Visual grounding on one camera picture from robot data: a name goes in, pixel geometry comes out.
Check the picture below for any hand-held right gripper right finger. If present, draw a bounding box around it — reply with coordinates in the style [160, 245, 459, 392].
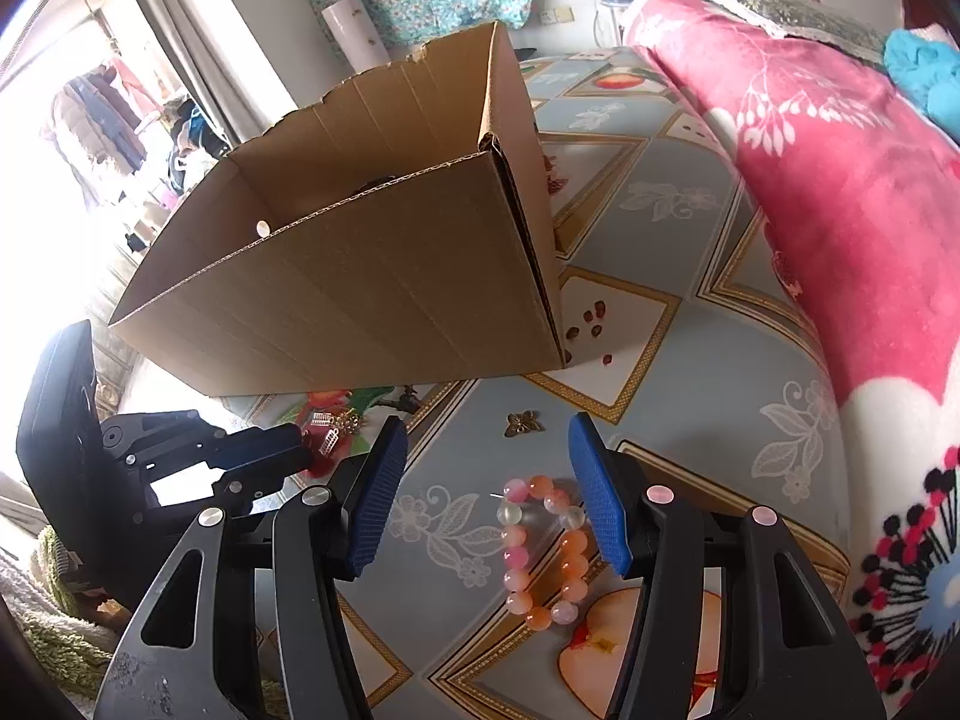
[566, 411, 890, 720]

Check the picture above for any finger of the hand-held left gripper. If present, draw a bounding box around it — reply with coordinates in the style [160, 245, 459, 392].
[214, 422, 314, 471]
[214, 454, 317, 501]

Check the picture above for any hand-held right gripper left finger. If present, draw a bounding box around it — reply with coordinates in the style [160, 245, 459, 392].
[94, 415, 410, 720]

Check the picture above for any pink orange bead bracelet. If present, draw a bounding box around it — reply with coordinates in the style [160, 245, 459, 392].
[495, 474, 590, 631]

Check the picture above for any brown cardboard box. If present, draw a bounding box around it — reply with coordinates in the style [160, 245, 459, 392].
[109, 19, 567, 398]

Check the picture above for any green fuzzy cloth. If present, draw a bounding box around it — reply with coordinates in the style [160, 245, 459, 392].
[0, 525, 143, 691]

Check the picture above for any pink floral blanket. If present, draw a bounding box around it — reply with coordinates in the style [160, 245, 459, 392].
[622, 0, 960, 691]

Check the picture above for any pink white cylinder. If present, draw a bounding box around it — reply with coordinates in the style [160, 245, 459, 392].
[322, 0, 391, 72]

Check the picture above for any grey curtain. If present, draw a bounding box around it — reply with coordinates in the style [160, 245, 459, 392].
[112, 0, 297, 158]

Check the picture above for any silver glitter cloth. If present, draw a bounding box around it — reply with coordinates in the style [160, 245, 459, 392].
[679, 0, 893, 57]

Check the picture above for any blue cloth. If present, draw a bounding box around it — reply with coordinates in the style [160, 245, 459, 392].
[883, 28, 960, 143]

